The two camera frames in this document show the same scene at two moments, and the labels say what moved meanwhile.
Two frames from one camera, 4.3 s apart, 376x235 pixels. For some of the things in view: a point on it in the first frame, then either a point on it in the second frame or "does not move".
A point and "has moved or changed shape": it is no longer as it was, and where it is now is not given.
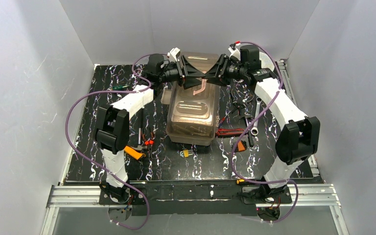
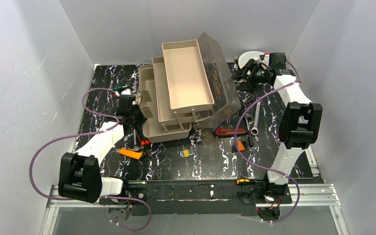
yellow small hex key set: x=185 y=153 does not move
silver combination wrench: x=254 y=130 does not move
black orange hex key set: x=241 y=146 does not move
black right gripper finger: x=215 y=74 → x=244 y=77
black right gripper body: x=223 y=68 → x=247 y=73
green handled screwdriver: x=119 y=87 does not move
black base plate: x=210 y=198 does not move
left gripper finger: x=191 y=75 → x=140 y=119
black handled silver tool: x=140 y=124 has moved or changed shape
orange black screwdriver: x=242 y=181 does not move
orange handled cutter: x=133 y=153 does not move
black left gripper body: x=181 y=71 → x=136 y=119
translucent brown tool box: x=193 y=112 has moved or changed shape
